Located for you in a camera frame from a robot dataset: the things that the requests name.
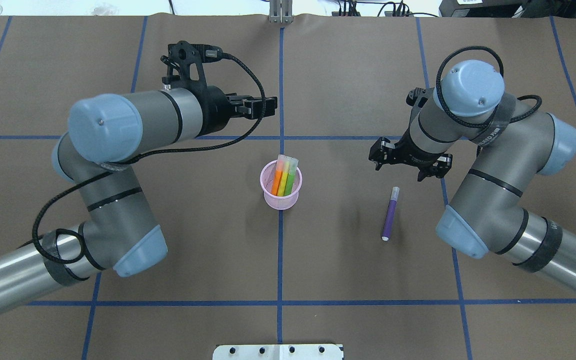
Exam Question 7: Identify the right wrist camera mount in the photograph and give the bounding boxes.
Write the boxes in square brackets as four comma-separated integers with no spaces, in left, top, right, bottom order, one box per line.
[406,88,435,125]

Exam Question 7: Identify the black box with label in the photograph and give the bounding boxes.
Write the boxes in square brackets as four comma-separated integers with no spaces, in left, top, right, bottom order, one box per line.
[438,0,576,19]

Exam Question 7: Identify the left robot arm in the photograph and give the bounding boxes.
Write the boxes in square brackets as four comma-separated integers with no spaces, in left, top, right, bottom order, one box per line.
[0,85,278,314]

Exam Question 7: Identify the black right camera cable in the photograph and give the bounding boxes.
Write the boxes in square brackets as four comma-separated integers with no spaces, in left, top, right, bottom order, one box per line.
[435,46,543,130]

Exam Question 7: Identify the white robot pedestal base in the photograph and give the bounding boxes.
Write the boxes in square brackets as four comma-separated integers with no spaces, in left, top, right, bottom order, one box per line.
[212,343,345,360]

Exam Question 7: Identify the aluminium frame post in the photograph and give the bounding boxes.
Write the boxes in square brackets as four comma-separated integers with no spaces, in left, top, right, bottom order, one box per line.
[267,0,294,25]

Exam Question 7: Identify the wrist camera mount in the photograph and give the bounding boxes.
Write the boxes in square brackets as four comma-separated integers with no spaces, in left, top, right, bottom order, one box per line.
[406,88,435,125]
[159,41,225,94]

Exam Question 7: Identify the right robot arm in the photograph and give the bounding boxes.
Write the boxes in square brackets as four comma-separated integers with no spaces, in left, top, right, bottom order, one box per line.
[368,59,576,292]

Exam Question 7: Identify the orange highlighter pen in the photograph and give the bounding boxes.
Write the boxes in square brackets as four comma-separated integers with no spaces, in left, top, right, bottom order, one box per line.
[270,153,286,196]

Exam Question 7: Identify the black left camera cable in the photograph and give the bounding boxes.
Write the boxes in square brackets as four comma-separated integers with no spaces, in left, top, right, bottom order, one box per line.
[32,50,267,265]

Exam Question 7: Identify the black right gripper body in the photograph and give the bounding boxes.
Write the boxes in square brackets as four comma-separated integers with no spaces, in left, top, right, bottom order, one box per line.
[390,130,441,170]

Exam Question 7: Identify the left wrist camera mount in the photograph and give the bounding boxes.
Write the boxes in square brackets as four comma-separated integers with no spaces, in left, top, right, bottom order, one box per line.
[159,41,225,94]

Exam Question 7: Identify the green highlighter pen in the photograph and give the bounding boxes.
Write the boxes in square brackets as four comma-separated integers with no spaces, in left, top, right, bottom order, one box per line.
[283,157,298,196]

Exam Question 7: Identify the black camera cable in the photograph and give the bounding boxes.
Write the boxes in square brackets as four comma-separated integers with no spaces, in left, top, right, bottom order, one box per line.
[435,46,543,130]
[32,50,267,265]

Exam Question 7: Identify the purple highlighter pen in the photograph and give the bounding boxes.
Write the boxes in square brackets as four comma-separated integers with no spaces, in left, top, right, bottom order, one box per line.
[381,186,401,242]

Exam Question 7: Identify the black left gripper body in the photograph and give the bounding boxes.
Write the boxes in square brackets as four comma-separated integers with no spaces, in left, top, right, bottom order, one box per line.
[198,85,236,136]

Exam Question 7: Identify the yellow highlighter pen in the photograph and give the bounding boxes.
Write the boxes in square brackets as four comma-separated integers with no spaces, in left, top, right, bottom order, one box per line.
[278,156,291,198]

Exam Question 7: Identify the pink mesh pen holder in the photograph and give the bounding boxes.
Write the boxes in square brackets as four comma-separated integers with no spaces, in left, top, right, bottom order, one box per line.
[259,159,303,211]

